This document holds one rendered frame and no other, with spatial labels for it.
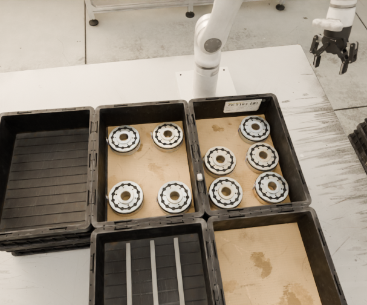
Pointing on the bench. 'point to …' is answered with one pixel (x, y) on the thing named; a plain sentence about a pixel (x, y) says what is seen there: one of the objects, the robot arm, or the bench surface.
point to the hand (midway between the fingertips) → (329, 69)
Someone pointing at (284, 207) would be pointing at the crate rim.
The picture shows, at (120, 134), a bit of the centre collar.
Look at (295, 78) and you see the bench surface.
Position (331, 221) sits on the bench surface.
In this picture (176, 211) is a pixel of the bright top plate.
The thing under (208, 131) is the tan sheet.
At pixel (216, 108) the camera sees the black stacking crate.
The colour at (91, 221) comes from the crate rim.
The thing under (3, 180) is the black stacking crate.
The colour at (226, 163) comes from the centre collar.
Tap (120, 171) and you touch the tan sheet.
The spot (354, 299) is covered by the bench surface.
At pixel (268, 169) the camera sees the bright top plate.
